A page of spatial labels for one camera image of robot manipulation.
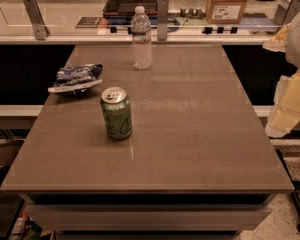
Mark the clear plastic water bottle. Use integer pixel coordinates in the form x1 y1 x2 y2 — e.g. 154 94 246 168
131 6 152 70

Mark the green soda can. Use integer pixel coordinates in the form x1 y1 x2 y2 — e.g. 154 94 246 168
100 87 132 140

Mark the middle metal glass bracket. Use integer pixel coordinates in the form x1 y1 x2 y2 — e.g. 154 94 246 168
157 0 169 41

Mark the cardboard box with label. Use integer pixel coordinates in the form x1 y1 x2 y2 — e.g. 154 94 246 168
205 0 248 24

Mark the left metal glass bracket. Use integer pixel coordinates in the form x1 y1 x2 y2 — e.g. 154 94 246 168
22 0 50 40

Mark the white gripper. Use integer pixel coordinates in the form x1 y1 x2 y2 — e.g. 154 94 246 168
263 12 300 138

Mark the blue chip bag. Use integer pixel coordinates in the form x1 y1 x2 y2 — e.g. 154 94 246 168
48 64 103 94

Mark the metal glass bracket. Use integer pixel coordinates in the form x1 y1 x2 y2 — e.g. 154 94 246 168
273 0 300 25
157 0 169 41
22 0 50 40

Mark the grey table drawer unit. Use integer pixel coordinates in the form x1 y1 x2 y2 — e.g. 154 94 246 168
25 204 271 234

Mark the right metal glass bracket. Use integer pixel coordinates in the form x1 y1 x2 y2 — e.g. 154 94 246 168
273 0 300 25

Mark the orange rimmed dark tray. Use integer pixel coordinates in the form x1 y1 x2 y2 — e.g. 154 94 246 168
103 0 157 18

